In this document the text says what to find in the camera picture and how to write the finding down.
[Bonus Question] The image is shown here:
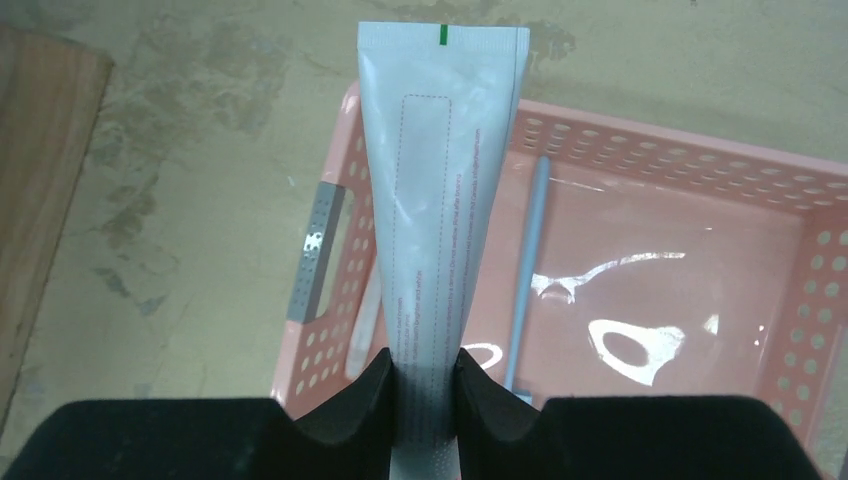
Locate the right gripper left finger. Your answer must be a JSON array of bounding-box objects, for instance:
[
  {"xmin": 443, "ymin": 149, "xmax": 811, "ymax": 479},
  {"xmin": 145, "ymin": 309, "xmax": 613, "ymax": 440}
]
[{"xmin": 3, "ymin": 349, "xmax": 394, "ymax": 479}]

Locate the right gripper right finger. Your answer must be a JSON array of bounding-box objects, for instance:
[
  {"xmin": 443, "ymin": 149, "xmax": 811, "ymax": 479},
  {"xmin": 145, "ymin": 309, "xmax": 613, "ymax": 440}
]
[{"xmin": 454, "ymin": 351, "xmax": 821, "ymax": 479}]

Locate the grey toothbrush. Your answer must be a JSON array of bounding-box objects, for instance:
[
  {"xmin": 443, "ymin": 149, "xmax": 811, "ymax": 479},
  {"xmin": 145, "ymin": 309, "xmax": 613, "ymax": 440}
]
[{"xmin": 504, "ymin": 156, "xmax": 550, "ymax": 405}]

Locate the pink plastic basket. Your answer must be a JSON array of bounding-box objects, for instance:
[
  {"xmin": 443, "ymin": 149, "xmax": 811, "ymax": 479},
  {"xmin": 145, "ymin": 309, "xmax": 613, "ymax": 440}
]
[{"xmin": 271, "ymin": 83, "xmax": 847, "ymax": 447}]

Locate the red cap toothpaste tube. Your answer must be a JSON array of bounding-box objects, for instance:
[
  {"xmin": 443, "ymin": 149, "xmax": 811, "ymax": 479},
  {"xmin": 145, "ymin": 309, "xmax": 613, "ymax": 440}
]
[{"xmin": 357, "ymin": 22, "xmax": 530, "ymax": 479}]

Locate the wooden board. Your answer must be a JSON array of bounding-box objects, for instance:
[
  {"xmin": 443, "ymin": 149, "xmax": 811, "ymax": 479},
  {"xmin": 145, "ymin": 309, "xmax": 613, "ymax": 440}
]
[{"xmin": 1, "ymin": 24, "xmax": 113, "ymax": 411}]

